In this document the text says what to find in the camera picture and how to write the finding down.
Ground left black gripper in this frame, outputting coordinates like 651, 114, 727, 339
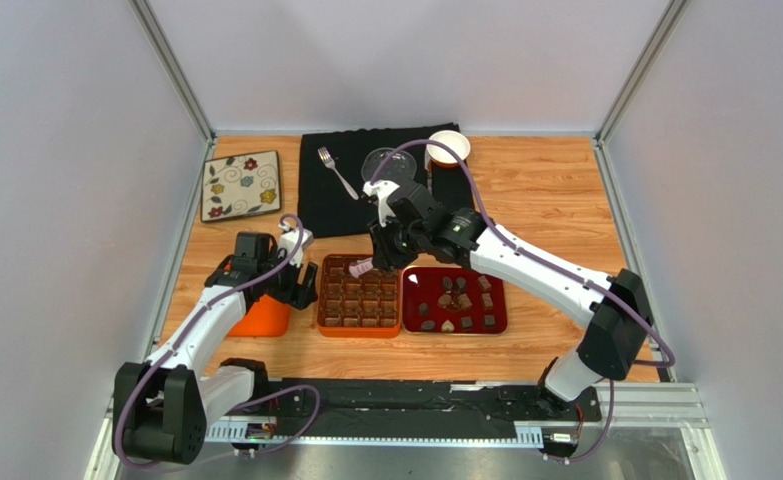
258, 246, 318, 310

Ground pink handled metal tongs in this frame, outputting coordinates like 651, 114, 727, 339
348, 258, 374, 278

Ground orange chocolate box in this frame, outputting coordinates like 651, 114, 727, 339
315, 254, 401, 339

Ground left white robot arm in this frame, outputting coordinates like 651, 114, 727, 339
112, 225, 318, 468

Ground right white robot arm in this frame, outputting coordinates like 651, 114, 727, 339
363, 180, 653, 402

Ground square milk chocolate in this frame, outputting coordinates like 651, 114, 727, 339
456, 293, 473, 311

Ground rectangular milk chocolate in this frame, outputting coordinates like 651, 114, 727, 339
477, 275, 492, 292

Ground orange tin lid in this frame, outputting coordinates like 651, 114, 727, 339
227, 295, 292, 338

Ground red lacquer tray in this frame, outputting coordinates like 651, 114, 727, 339
400, 266, 508, 335

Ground black cloth mat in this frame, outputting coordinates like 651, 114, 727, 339
297, 123, 460, 239

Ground clear glass plate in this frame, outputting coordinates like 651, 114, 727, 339
361, 148, 417, 185

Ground silver fork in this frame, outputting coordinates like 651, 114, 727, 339
317, 147, 359, 200

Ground floral square plate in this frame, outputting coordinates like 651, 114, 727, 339
200, 150, 283, 223

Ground white orange bowl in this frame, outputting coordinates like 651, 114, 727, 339
425, 130, 471, 169

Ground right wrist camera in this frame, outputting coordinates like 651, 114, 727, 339
362, 180, 400, 228

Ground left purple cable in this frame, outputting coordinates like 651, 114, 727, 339
112, 213, 322, 469

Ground purple cable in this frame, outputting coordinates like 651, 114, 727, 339
112, 213, 322, 469
367, 138, 677, 464

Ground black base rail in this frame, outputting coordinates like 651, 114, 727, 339
206, 378, 606, 446

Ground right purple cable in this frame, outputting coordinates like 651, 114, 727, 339
367, 138, 677, 464

